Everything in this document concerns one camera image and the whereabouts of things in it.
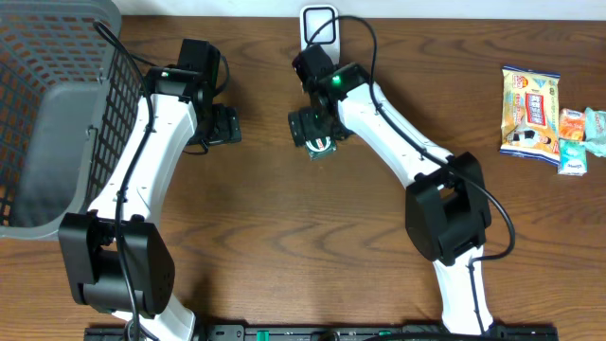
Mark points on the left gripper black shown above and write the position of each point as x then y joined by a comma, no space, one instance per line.
226,125

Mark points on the light blue small packet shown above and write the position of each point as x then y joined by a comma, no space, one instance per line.
595,132

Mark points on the dark green round-label packet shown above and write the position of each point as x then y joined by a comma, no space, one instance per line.
320,147

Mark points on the orange small packet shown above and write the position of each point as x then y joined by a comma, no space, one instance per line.
572,125

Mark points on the green white packet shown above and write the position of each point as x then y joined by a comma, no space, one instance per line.
573,158

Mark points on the large yellow snack bag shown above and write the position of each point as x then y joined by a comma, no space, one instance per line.
530,114

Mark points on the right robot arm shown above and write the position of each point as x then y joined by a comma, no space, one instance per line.
446,214

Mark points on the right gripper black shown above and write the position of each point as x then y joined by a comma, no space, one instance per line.
300,127

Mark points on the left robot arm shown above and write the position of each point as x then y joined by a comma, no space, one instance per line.
114,256

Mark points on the grey plastic mesh basket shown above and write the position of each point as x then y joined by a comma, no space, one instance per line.
68,107

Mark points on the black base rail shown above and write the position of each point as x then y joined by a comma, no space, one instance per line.
421,332

